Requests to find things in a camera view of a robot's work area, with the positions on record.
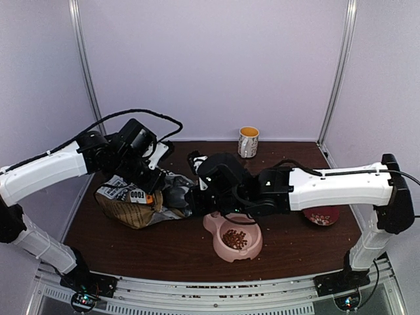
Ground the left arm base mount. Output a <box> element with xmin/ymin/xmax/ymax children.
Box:
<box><xmin>60</xmin><ymin>273</ymin><xmax>118</xmax><ymax>313</ymax></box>

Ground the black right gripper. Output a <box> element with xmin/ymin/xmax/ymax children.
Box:
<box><xmin>185</xmin><ymin>184</ymin><xmax>249</xmax><ymax>218</ymax></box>

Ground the pink double pet bowl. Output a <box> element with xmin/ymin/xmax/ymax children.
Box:
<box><xmin>203</xmin><ymin>212</ymin><xmax>263</xmax><ymax>263</ymax></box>

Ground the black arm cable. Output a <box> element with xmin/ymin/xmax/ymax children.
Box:
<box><xmin>390</xmin><ymin>169</ymin><xmax>420</xmax><ymax>218</ymax></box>
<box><xmin>45</xmin><ymin>109</ymin><xmax>184</xmax><ymax>155</ymax></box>

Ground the front aluminium rail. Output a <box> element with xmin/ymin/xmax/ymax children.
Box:
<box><xmin>26</xmin><ymin>274</ymin><xmax>406</xmax><ymax>315</ymax></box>

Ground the brown kibble pet food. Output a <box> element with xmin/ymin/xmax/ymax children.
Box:
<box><xmin>222</xmin><ymin>229</ymin><xmax>248</xmax><ymax>250</ymax></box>

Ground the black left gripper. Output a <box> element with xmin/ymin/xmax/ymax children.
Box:
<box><xmin>113</xmin><ymin>152</ymin><xmax>167</xmax><ymax>196</ymax></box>

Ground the aluminium frame post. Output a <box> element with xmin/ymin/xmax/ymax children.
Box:
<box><xmin>317</xmin><ymin>0</ymin><xmax>358</xmax><ymax>148</ymax></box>
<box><xmin>68</xmin><ymin>0</ymin><xmax>102</xmax><ymax>122</ymax></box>

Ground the left aluminium frame post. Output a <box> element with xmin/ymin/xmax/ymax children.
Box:
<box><xmin>68</xmin><ymin>0</ymin><xmax>102</xmax><ymax>122</ymax></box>

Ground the right aluminium frame post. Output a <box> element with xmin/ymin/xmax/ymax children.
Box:
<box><xmin>317</xmin><ymin>0</ymin><xmax>358</xmax><ymax>148</ymax></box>

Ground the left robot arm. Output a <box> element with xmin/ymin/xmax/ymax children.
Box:
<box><xmin>1</xmin><ymin>119</ymin><xmax>170</xmax><ymax>293</ymax></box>

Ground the red floral saucer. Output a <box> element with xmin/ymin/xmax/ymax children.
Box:
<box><xmin>302</xmin><ymin>206</ymin><xmax>340</xmax><ymax>226</ymax></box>

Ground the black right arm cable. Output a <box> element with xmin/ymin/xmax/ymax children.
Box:
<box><xmin>390</xmin><ymin>169</ymin><xmax>420</xmax><ymax>218</ymax></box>

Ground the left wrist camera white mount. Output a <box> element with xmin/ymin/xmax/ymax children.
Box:
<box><xmin>143</xmin><ymin>141</ymin><xmax>174</xmax><ymax>170</ymax></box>

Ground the brown pet food bag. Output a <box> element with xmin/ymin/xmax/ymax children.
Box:
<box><xmin>93</xmin><ymin>171</ymin><xmax>195</xmax><ymax>230</ymax></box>

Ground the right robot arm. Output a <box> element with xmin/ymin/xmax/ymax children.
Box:
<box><xmin>186</xmin><ymin>151</ymin><xmax>415</xmax><ymax>290</ymax></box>

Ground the floral ceramic mug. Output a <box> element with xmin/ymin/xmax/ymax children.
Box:
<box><xmin>238</xmin><ymin>126</ymin><xmax>259</xmax><ymax>159</ymax></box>

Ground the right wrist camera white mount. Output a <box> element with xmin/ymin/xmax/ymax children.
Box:
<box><xmin>187</xmin><ymin>150</ymin><xmax>208</xmax><ymax>191</ymax></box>

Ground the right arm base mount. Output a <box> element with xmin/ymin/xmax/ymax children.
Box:
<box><xmin>314</xmin><ymin>270</ymin><xmax>371</xmax><ymax>312</ymax></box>

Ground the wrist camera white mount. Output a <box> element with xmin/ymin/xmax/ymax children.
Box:
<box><xmin>143</xmin><ymin>141</ymin><xmax>174</xmax><ymax>170</ymax></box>
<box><xmin>187</xmin><ymin>150</ymin><xmax>208</xmax><ymax>191</ymax></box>

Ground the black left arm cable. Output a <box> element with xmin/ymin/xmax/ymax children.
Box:
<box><xmin>45</xmin><ymin>109</ymin><xmax>184</xmax><ymax>155</ymax></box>

